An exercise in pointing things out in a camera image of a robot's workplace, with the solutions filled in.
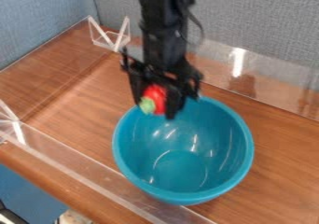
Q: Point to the clear acrylic corner bracket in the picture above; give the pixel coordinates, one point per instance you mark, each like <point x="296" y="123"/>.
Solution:
<point x="108" y="39"/>

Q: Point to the clear acrylic barrier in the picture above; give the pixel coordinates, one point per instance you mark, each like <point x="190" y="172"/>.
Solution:
<point x="82" y="182"/>
<point x="274" y="82"/>

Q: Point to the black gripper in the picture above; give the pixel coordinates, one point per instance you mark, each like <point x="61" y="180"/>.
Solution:
<point x="182" y="77"/>

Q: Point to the clear acrylic back barrier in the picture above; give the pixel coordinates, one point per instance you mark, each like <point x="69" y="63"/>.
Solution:
<point x="274" y="82"/>

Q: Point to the blue plastic bowl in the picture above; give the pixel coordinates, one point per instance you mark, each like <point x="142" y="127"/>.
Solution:
<point x="188" y="160"/>

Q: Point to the clear acrylic front barrier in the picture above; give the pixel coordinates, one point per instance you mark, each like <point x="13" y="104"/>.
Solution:
<point x="82" y="182"/>

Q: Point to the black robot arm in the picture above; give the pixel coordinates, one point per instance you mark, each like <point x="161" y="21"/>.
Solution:
<point x="165" y="20"/>

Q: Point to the red toy strawberry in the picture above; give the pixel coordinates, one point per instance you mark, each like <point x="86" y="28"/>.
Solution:
<point x="153" y="101"/>

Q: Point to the dark object bottom left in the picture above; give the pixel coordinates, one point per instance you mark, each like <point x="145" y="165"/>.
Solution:
<point x="9" y="217"/>

